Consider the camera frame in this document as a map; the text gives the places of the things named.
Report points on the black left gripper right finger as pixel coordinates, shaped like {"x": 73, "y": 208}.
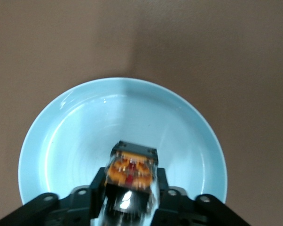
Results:
{"x": 163, "y": 183}

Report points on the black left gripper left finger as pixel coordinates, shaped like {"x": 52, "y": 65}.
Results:
{"x": 94, "y": 188}

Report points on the orange and black switch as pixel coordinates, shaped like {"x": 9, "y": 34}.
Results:
{"x": 129, "y": 171}

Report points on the round light blue plate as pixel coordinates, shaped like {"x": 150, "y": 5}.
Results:
{"x": 85, "y": 129}

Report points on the brown table mat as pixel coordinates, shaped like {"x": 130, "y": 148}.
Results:
{"x": 202, "y": 47}

